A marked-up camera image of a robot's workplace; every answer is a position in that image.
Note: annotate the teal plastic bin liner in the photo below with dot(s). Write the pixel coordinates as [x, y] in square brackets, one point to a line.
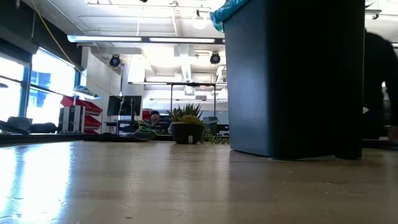
[227, 12]

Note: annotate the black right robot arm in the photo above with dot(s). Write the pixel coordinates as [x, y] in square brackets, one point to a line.
[379, 77]

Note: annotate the black trash bin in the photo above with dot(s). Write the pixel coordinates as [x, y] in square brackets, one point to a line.
[295, 81]

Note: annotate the black overhead rig frame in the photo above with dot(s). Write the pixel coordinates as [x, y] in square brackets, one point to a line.
[192, 84]

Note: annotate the black round spotlight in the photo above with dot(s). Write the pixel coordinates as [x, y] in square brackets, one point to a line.
[115, 60]
[215, 58]

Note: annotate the red bin shelf rack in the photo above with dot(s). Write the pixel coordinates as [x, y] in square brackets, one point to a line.
[91, 109]

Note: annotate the person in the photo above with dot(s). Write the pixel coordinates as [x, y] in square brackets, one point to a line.
[154, 119]

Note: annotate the dark bundle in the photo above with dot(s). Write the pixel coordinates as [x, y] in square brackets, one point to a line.
[43, 128]
[17, 123]

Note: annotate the black computer monitor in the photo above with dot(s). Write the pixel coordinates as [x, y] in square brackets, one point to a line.
[124, 105]

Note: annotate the small green plant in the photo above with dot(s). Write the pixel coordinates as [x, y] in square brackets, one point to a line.
[186, 130]

